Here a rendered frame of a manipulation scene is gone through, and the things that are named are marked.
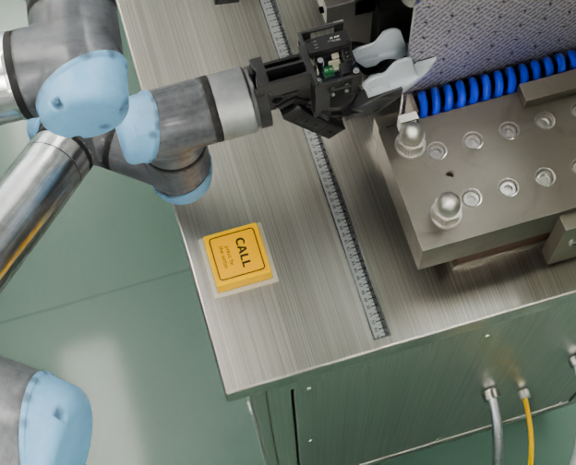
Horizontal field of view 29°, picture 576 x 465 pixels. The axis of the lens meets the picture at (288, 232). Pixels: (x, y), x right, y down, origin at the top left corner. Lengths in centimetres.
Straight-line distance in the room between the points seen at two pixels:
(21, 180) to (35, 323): 114
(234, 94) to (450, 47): 26
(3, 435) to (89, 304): 133
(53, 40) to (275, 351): 56
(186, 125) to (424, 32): 28
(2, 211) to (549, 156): 62
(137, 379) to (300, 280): 97
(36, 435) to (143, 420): 124
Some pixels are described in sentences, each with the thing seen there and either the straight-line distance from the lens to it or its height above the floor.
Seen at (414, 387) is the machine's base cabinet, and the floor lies 63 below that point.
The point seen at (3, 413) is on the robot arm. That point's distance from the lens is 104.
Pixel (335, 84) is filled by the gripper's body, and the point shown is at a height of 113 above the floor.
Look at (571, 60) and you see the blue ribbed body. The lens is 136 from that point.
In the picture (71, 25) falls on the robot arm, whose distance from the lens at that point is 92.
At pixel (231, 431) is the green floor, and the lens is 223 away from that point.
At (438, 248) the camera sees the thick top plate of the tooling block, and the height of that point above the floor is 103.
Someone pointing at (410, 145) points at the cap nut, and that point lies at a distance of 126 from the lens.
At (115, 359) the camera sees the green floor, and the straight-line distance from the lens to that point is 230.
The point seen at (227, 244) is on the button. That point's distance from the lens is 135.
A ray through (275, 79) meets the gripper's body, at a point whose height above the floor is 114.
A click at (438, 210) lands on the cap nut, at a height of 106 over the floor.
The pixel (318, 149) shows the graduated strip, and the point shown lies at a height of 90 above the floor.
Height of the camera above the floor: 218
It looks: 68 degrees down
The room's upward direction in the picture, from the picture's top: 4 degrees counter-clockwise
